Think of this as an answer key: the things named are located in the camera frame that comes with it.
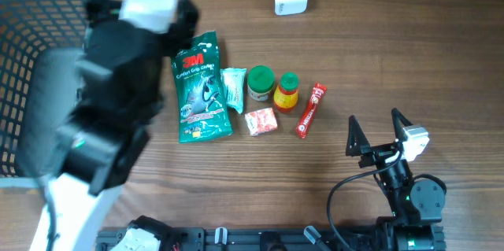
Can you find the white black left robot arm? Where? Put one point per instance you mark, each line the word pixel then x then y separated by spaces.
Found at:
pixel 103 135

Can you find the light blue tissue packet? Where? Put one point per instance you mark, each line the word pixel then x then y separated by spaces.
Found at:
pixel 233 80

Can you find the red yellow sauce bottle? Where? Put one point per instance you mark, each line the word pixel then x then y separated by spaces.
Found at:
pixel 285 97

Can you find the grey plastic mesh basket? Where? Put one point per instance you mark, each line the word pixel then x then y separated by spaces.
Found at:
pixel 40 42

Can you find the green snack bag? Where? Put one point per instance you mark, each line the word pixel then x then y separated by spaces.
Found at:
pixel 203 112

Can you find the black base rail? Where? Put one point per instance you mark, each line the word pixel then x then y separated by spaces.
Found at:
pixel 308 238

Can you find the red stick packet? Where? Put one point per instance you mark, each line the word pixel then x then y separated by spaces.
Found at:
pixel 305 121

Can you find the small red box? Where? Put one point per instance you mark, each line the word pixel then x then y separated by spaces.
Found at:
pixel 261 121

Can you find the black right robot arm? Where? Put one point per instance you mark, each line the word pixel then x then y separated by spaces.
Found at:
pixel 416 201

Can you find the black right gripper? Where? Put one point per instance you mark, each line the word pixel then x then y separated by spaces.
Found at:
pixel 377 153

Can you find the green lid jar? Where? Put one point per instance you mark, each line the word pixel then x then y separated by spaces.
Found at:
pixel 260 82

